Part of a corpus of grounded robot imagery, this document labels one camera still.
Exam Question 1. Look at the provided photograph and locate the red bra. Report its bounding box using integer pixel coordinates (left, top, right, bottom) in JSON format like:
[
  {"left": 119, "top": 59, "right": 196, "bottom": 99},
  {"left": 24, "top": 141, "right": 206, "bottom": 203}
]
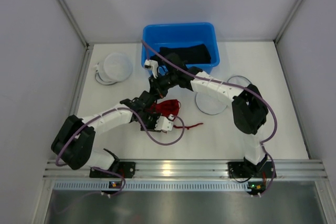
[{"left": 151, "top": 99, "right": 204, "bottom": 131}]

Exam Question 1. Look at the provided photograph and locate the white mesh laundry bag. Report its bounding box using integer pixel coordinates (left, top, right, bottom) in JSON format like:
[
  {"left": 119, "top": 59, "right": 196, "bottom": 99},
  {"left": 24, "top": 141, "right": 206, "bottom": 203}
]
[
  {"left": 94, "top": 52, "right": 133, "bottom": 86},
  {"left": 195, "top": 75, "right": 252, "bottom": 115}
]

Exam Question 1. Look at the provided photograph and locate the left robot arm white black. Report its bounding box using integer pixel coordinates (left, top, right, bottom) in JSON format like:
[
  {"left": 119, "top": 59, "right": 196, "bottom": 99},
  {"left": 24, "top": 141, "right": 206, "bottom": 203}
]
[{"left": 51, "top": 98, "right": 172, "bottom": 173}]

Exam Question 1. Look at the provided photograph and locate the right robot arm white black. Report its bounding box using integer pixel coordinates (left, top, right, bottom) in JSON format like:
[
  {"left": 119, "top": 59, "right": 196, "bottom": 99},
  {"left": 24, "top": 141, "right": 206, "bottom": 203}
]
[{"left": 143, "top": 53, "right": 278, "bottom": 178}]

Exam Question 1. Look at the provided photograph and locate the black garment in bin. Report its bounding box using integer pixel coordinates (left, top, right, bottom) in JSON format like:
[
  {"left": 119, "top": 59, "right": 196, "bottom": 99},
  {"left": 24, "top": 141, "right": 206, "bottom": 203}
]
[{"left": 159, "top": 44, "right": 211, "bottom": 64}]

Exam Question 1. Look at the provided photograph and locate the blue plastic bin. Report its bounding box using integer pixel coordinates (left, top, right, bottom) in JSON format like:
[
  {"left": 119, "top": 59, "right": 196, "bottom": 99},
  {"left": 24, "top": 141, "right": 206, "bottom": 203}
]
[{"left": 142, "top": 22, "right": 220, "bottom": 73}]

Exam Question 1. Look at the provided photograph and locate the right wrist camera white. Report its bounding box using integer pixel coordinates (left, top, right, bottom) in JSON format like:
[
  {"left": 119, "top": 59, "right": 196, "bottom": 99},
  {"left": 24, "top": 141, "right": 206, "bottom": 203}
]
[{"left": 144, "top": 59, "right": 159, "bottom": 79}]

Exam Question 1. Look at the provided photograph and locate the slotted cable duct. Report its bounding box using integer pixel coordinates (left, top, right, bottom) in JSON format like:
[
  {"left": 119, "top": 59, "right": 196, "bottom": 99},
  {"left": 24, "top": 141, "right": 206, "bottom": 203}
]
[{"left": 54, "top": 180, "right": 264, "bottom": 192}]

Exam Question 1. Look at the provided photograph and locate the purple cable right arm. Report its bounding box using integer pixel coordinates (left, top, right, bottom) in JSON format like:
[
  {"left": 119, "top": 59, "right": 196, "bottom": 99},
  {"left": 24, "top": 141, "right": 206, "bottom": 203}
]
[{"left": 141, "top": 39, "right": 278, "bottom": 198}]

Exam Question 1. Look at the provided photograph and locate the aluminium mounting rail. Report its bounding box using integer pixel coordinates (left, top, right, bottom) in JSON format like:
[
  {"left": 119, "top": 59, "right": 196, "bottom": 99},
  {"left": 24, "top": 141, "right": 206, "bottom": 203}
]
[{"left": 43, "top": 159, "right": 328, "bottom": 181}]

